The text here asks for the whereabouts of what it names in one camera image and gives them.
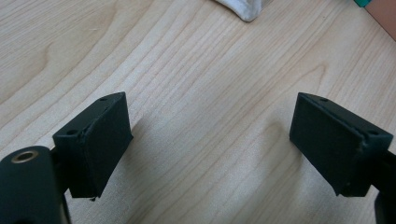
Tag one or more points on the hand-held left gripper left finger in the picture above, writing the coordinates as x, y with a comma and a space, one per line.
93, 146

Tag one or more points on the large pink toy brick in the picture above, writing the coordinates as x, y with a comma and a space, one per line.
386, 17

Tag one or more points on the clear plastic bag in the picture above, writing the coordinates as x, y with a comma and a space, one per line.
247, 11

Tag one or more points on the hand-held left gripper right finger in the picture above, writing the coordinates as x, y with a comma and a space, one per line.
339, 146

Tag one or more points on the teal toy brick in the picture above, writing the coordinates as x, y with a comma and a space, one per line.
362, 2

